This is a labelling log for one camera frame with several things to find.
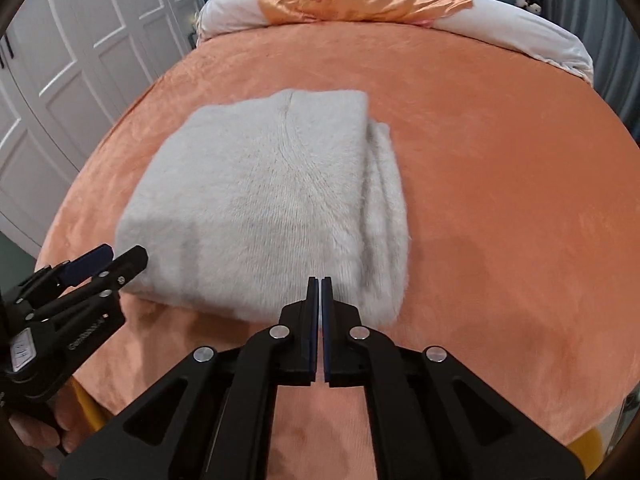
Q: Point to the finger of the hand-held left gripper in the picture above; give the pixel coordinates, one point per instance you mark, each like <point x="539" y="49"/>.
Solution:
<point x="87" y="262"/>
<point x="127" y="265"/>

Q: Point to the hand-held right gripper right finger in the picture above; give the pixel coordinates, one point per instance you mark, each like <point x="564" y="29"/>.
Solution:
<point x="326" y="320"/>

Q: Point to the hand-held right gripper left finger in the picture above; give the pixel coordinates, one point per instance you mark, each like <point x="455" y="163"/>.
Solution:
<point x="313" y="315"/>

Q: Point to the grey fluffy sweater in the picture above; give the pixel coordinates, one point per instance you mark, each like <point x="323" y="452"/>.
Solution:
<point x="250" y="200"/>

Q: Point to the person's left hand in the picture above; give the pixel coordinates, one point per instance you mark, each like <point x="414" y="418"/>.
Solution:
<point x="35" y="435"/>

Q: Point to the white wardrobe doors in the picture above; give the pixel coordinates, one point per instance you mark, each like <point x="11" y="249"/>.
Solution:
<point x="75" y="60"/>

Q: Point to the orange plush blanket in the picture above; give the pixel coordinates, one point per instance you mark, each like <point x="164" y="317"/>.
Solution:
<point x="500" y="210"/>

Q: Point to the white long pillow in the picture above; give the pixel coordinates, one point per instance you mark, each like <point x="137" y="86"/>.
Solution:
<point x="525" y="35"/>

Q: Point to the white plush toy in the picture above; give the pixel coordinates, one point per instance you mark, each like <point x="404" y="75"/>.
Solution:
<point x="529" y="2"/>

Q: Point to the grey curtain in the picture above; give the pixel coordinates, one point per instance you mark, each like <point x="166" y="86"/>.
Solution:
<point x="600" y="35"/>

